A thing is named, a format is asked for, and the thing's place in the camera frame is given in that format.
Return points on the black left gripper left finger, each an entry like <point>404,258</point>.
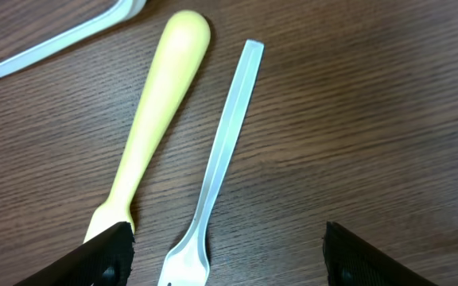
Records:
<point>105,260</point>

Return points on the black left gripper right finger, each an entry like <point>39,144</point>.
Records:
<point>351,261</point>

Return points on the yellow plastic fork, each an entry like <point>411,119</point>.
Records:
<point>179,53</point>

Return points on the bent white plastic fork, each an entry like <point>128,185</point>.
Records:
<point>122,10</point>

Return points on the translucent slim plastic fork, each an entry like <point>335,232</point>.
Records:
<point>187,262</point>

